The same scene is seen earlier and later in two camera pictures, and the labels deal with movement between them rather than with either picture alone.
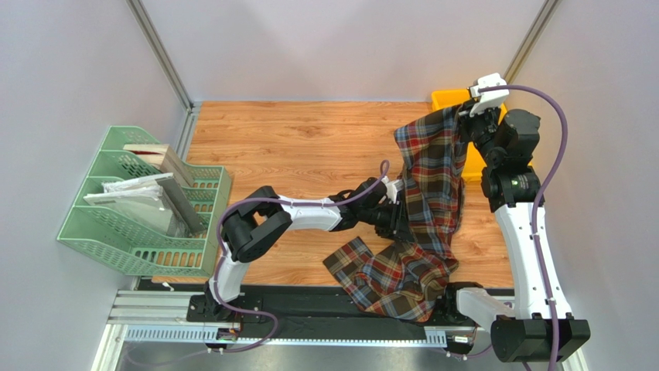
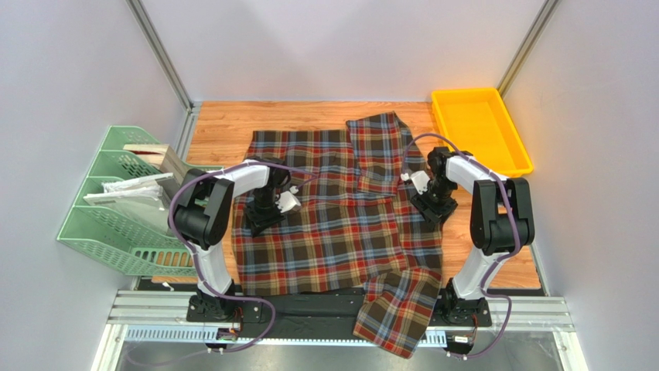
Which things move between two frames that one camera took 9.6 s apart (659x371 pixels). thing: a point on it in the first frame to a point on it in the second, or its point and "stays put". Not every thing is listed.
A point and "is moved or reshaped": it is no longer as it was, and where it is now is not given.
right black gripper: [470, 123] to [435, 206]
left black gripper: [397, 226] to [260, 221]
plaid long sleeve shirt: [411, 278] is moved or reshaped
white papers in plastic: [137, 197] stays put
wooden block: [162, 157] stays put
